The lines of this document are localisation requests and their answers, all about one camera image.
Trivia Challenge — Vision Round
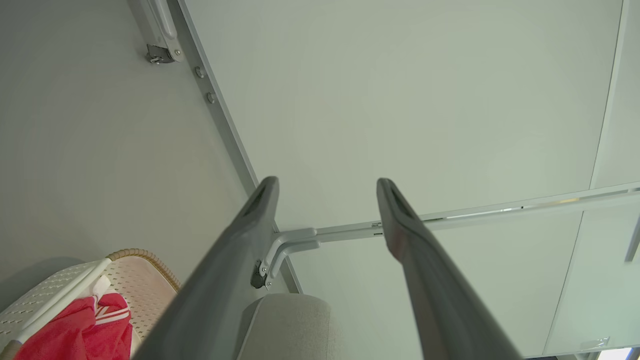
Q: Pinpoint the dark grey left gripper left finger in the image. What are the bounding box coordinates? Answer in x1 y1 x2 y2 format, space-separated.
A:
132 176 280 360

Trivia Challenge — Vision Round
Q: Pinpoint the black caster wheel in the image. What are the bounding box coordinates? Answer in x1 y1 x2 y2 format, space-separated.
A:
146 44 176 65
250 260 268 290

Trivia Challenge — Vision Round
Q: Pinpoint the red and white shirt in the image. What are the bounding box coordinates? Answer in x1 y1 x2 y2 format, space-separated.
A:
14 293 134 360

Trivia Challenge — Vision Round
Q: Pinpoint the grey fabric cushion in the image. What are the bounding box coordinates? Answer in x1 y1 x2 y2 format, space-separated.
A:
237 293 346 360

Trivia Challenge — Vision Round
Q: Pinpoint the cream perforated laundry basket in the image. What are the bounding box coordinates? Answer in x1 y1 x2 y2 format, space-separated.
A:
0 248 182 360

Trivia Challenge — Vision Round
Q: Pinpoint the grey single partition foot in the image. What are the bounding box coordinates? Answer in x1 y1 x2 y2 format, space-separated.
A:
127 0 185 63

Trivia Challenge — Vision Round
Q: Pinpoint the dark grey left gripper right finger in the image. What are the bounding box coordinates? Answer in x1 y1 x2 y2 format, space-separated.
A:
376 177 523 360

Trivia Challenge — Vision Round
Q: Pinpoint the grey double partition foot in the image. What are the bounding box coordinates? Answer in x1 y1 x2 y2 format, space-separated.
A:
259 227 321 291

